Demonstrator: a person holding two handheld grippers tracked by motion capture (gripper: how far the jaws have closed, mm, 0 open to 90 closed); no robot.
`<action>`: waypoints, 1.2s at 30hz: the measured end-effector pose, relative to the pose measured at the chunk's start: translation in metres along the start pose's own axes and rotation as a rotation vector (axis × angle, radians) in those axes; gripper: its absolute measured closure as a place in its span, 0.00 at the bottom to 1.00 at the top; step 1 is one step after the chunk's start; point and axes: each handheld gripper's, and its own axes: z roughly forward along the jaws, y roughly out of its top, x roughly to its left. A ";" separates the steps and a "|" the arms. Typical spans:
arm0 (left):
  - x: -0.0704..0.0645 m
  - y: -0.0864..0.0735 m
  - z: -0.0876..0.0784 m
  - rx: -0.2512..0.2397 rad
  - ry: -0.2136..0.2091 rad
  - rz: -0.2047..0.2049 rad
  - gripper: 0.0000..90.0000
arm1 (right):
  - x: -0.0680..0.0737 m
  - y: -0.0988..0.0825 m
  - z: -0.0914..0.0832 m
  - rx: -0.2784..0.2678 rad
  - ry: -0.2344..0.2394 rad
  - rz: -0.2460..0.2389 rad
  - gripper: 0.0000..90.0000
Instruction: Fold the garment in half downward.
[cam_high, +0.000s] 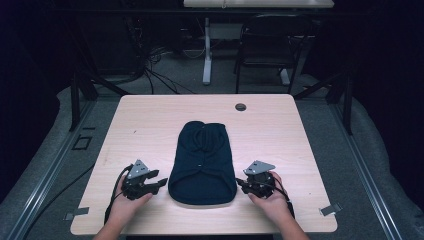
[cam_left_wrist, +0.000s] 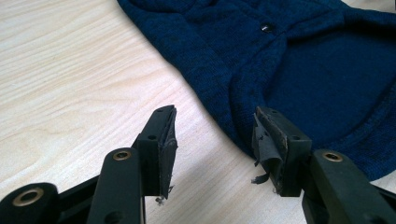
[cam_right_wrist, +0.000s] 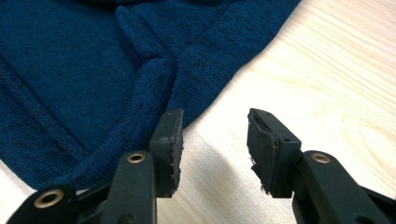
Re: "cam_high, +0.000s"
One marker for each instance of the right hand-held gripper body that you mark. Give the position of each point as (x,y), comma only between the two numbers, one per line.
(260,181)

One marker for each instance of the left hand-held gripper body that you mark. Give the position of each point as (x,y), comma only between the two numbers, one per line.
(138,170)

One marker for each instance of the dark blue knit garment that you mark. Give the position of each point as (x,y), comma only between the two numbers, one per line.
(202,166)

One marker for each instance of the person's right hand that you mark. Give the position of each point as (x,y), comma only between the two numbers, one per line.
(275,206)

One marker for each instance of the person's left hand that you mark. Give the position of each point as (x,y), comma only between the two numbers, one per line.
(125,208)

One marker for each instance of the short black tape strip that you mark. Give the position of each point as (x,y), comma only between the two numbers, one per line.
(88,128)

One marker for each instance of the black tape square outline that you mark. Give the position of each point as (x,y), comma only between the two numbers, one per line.
(75,146)

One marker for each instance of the grey tape strip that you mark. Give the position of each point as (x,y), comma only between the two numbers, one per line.
(330,209)
(77,212)

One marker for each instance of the white desk foot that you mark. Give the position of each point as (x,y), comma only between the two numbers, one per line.
(285,77)

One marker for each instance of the white desk leg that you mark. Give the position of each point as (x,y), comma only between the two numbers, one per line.
(207,60)

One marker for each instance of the black chair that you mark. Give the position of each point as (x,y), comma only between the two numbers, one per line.
(270,46)

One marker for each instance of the aluminium floor rail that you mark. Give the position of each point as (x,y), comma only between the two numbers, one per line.
(50,176)
(365,173)

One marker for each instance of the black metal frame stand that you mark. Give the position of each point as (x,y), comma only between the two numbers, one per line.
(75,100)
(348,103)

